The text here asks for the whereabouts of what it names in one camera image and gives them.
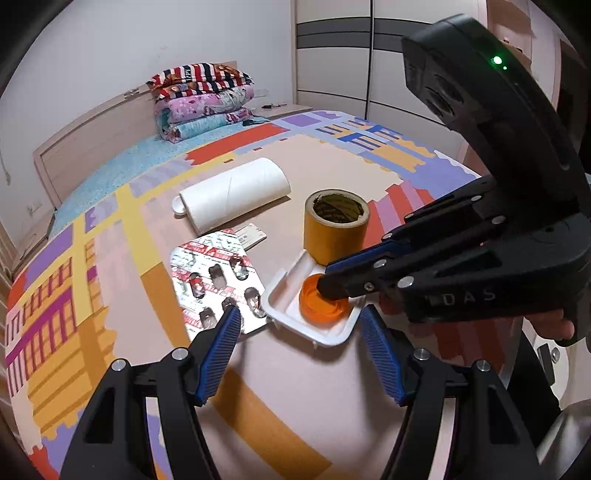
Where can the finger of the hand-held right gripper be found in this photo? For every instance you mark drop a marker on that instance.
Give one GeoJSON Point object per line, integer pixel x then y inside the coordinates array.
{"type": "Point", "coordinates": [364, 272]}
{"type": "Point", "coordinates": [434, 217]}

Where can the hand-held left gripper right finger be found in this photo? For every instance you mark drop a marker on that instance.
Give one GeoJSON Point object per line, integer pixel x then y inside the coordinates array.
{"type": "Point", "coordinates": [384, 355]}

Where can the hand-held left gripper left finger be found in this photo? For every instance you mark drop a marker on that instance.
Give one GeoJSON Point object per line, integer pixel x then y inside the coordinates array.
{"type": "Point", "coordinates": [220, 353]}

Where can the yellow tape roll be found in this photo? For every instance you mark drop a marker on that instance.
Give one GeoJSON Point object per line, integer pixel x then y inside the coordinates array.
{"type": "Point", "coordinates": [328, 230]}

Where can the orange bottle cap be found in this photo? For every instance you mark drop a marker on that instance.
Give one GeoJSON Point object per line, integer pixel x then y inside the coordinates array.
{"type": "Point", "coordinates": [318, 314]}

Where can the white plastic tray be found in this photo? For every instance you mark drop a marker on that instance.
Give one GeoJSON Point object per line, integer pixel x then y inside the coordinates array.
{"type": "Point", "coordinates": [291, 300]}

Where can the silver blister pack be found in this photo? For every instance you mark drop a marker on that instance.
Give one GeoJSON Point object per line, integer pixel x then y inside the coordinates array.
{"type": "Point", "coordinates": [207, 272]}

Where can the small white card packet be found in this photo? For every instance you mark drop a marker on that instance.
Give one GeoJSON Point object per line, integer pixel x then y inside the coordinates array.
{"type": "Point", "coordinates": [251, 235]}

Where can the white paper roll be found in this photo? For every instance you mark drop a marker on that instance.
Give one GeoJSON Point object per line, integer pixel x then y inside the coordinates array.
{"type": "Point", "coordinates": [235, 194]}

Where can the person's right hand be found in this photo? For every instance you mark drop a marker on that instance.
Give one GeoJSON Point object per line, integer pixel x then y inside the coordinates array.
{"type": "Point", "coordinates": [551, 325]}

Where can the small white plastic lid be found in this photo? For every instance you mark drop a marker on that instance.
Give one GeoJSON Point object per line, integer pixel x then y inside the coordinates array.
{"type": "Point", "coordinates": [178, 205]}

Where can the white and grey wardrobe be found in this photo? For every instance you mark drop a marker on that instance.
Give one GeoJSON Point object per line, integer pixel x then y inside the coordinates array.
{"type": "Point", "coordinates": [369, 55]}

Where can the beige nightstand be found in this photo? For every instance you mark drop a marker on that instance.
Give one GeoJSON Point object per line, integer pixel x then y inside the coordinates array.
{"type": "Point", "coordinates": [286, 112]}

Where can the black pen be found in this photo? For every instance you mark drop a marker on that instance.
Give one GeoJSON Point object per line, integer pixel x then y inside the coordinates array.
{"type": "Point", "coordinates": [274, 105]}

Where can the light blue bedsheet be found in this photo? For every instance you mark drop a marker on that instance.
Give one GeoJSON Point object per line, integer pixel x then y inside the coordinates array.
{"type": "Point", "coordinates": [115, 170]}

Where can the pink floral folded blanket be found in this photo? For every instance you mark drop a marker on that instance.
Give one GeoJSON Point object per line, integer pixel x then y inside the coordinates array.
{"type": "Point", "coordinates": [203, 104]}

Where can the beige wooden headboard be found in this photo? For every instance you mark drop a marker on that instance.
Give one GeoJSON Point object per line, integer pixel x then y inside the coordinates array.
{"type": "Point", "coordinates": [92, 138]}

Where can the striped folded blanket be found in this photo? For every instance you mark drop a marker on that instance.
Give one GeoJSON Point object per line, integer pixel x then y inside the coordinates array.
{"type": "Point", "coordinates": [198, 76]}

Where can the beige wall shelving unit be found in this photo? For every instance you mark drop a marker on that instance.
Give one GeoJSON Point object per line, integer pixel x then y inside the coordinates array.
{"type": "Point", "coordinates": [512, 23]}

